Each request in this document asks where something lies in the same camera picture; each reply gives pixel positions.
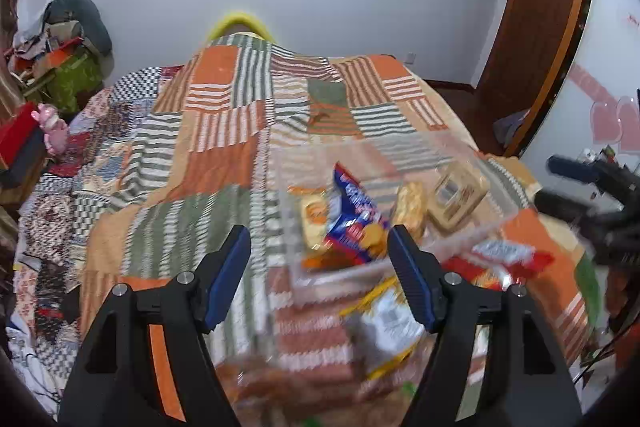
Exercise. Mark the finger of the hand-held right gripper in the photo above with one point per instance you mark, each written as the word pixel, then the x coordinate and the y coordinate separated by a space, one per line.
pixel 565 207
pixel 570 169

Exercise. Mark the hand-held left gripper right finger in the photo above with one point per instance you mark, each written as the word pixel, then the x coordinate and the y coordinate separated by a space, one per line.
pixel 411 279

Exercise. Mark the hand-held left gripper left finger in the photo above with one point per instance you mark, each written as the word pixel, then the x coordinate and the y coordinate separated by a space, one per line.
pixel 227 279

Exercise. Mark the yellow and white snack packet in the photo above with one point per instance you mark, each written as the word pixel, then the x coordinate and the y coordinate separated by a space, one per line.
pixel 387 332

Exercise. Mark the red and white snack packet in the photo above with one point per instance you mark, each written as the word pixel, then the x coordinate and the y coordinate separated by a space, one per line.
pixel 505 253

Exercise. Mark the clear plastic container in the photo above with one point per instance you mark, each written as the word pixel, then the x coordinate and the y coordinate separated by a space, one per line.
pixel 370 177

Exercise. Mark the golden biscuit packet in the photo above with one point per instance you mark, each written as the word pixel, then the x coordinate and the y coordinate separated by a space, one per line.
pixel 411 207

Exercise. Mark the blue cracker packet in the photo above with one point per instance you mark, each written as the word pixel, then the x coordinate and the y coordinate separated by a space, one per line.
pixel 357 217

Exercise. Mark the tan square snack box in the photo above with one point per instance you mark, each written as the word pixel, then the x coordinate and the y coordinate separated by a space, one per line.
pixel 455 199

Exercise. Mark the brown snack packet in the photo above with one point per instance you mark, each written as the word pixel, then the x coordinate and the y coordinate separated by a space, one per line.
pixel 280 382

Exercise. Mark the striped patchwork blanket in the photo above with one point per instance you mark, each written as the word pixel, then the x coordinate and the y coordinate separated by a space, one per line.
pixel 210 147

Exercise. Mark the brown wooden door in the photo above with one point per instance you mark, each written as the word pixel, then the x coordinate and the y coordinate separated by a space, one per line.
pixel 537 32

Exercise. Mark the pink plush toy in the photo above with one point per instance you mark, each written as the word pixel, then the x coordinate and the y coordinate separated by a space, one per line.
pixel 50 127

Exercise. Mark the green bag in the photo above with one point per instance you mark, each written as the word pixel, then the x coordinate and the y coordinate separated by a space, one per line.
pixel 75 79

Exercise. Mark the yellow pillow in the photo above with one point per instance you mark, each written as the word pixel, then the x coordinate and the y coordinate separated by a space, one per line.
pixel 240 21

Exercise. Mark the pile of clothes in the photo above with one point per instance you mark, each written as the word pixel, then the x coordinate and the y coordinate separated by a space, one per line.
pixel 37 57

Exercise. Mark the pink heart wall sticker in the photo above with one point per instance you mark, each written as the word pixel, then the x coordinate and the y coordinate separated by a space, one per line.
pixel 607 117

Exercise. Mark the white wall socket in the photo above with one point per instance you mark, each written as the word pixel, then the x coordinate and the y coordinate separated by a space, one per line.
pixel 411 57

